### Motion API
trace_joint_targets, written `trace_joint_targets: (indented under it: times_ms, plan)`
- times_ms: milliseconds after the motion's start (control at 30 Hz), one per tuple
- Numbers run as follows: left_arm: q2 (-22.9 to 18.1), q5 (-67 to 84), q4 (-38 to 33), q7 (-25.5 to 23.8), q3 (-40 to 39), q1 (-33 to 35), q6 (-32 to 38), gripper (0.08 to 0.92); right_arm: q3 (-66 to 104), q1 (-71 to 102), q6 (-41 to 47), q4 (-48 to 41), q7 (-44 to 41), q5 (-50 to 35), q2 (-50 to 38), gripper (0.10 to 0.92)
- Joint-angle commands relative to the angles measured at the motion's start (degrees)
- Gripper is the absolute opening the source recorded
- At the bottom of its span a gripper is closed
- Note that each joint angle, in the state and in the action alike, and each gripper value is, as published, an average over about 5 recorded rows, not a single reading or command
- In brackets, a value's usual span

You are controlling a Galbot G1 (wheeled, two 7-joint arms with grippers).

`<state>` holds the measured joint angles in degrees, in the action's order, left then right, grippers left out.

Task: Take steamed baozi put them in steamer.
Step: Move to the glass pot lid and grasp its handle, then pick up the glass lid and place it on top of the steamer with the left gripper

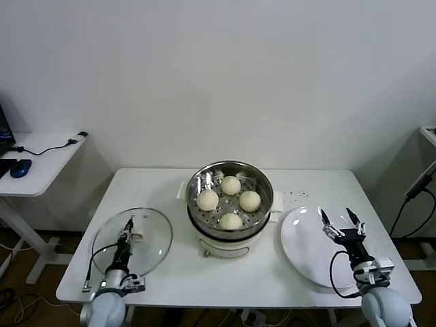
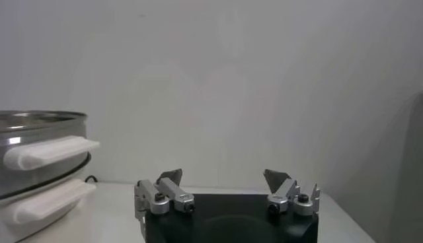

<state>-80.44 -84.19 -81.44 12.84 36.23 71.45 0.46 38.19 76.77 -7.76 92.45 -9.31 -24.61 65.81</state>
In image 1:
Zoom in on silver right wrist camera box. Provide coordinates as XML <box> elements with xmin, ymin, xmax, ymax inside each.
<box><xmin>354</xmin><ymin>257</ymin><xmax>395</xmax><ymax>285</ymax></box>

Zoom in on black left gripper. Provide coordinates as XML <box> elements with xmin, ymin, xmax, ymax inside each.
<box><xmin>113</xmin><ymin>217</ymin><xmax>136</xmax><ymax>273</ymax></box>

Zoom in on cream electric cooker base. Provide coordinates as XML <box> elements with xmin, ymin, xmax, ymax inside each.
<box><xmin>187</xmin><ymin>211</ymin><xmax>273</xmax><ymax>260</ymax></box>

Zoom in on large white plate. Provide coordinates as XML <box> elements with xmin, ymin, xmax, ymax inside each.
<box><xmin>280</xmin><ymin>206</ymin><xmax>371</xmax><ymax>290</ymax></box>

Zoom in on blue computer mouse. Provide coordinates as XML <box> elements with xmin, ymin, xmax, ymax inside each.
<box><xmin>10</xmin><ymin>159</ymin><xmax>33</xmax><ymax>178</ymax></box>

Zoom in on white steamed baozi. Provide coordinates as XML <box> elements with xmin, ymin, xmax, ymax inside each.
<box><xmin>220</xmin><ymin>175</ymin><xmax>242</xmax><ymax>196</ymax></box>
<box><xmin>196</xmin><ymin>189</ymin><xmax>220</xmax><ymax>211</ymax></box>
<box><xmin>238</xmin><ymin>189</ymin><xmax>262</xmax><ymax>212</ymax></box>
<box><xmin>218</xmin><ymin>213</ymin><xmax>245</xmax><ymax>231</ymax></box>

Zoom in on white power strip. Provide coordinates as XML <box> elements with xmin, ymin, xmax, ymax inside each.
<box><xmin>240</xmin><ymin>308</ymin><xmax>268</xmax><ymax>324</ymax></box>

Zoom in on stainless steel steamer basket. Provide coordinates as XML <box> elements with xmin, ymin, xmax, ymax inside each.
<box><xmin>176</xmin><ymin>160</ymin><xmax>285</xmax><ymax>239</ymax></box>

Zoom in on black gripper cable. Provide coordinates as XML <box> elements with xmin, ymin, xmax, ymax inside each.
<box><xmin>81</xmin><ymin>247</ymin><xmax>119</xmax><ymax>293</ymax></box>
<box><xmin>330</xmin><ymin>250</ymin><xmax>362</xmax><ymax>299</ymax></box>

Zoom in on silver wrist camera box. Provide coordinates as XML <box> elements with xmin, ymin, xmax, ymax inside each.
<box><xmin>354</xmin><ymin>257</ymin><xmax>395</xmax><ymax>285</ymax></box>
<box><xmin>121</xmin><ymin>275</ymin><xmax>147</xmax><ymax>294</ymax></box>

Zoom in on black power adapter cable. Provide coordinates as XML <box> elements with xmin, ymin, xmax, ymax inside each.
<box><xmin>390</xmin><ymin>168</ymin><xmax>436</xmax><ymax>239</ymax></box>

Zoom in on white side table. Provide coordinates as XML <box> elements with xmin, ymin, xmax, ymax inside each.
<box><xmin>0</xmin><ymin>131</ymin><xmax>90</xmax><ymax>284</ymax></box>

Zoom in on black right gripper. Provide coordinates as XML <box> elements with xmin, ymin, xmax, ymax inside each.
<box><xmin>320</xmin><ymin>206</ymin><xmax>371</xmax><ymax>266</ymax></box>

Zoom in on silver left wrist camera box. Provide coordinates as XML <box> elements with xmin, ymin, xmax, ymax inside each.
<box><xmin>121</xmin><ymin>275</ymin><xmax>147</xmax><ymax>294</ymax></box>

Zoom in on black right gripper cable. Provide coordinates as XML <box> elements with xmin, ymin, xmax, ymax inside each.
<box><xmin>330</xmin><ymin>250</ymin><xmax>362</xmax><ymax>299</ymax></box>

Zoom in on oval glass pot lid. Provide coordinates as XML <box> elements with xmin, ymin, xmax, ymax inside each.
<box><xmin>91</xmin><ymin>207</ymin><xmax>173</xmax><ymax>279</ymax></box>

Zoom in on white desk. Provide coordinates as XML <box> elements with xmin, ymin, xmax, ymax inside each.
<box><xmin>418</xmin><ymin>125</ymin><xmax>436</xmax><ymax>151</ymax></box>

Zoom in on black laptop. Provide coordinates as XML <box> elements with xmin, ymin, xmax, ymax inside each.
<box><xmin>0</xmin><ymin>99</ymin><xmax>18</xmax><ymax>181</ymax></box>

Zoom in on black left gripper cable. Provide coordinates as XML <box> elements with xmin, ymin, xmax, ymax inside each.
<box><xmin>81</xmin><ymin>247</ymin><xmax>119</xmax><ymax>293</ymax></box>

